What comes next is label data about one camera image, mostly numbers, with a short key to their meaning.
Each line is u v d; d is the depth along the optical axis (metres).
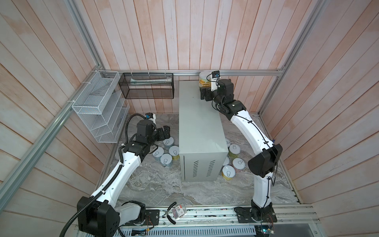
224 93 0.61
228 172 0.84
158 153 0.91
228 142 0.96
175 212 0.74
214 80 0.66
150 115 0.67
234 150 0.93
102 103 0.73
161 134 0.70
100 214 0.38
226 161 0.87
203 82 0.82
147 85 1.05
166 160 0.88
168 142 0.95
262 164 0.51
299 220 0.73
